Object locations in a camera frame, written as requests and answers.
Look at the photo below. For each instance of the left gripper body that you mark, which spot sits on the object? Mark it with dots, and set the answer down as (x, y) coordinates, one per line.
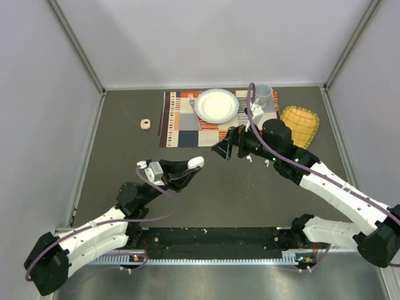
(166, 180)

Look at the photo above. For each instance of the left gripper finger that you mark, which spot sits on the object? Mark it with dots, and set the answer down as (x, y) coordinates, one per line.
(179, 181)
(172, 167)

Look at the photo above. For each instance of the white earbud charging case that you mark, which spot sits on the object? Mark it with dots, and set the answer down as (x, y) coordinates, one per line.
(196, 162)

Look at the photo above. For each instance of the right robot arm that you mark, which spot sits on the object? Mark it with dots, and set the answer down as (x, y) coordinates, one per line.
(373, 227)

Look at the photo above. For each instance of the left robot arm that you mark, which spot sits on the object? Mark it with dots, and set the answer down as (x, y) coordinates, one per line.
(55, 258)

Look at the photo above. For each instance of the beige earbud charging case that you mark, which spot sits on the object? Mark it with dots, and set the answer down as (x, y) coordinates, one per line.
(145, 124)

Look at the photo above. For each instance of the patchwork placemat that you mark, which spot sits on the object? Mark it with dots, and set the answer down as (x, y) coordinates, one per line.
(179, 127)

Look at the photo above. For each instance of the white plate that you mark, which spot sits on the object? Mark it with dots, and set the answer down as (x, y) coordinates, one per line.
(216, 106)

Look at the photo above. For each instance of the light blue cup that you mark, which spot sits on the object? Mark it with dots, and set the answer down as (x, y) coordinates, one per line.
(263, 95)

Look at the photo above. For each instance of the yellow woven cloth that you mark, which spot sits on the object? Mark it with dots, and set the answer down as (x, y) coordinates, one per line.
(303, 124)

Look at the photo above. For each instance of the silver fork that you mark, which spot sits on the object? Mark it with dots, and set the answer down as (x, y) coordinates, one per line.
(192, 103)

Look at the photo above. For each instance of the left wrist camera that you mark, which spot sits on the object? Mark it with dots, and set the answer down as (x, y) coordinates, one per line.
(150, 172)

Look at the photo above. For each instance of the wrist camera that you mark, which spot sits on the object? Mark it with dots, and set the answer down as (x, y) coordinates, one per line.
(150, 172)
(256, 113)

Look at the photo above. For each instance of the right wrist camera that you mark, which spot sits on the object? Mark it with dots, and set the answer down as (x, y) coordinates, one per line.
(256, 113)

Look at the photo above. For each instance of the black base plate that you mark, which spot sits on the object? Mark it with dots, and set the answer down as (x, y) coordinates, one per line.
(215, 242)

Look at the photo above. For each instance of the grey cable duct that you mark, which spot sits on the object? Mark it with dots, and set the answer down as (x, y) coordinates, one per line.
(286, 258)

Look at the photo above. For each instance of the aluminium frame rail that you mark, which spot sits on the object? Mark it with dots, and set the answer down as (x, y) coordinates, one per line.
(77, 240)

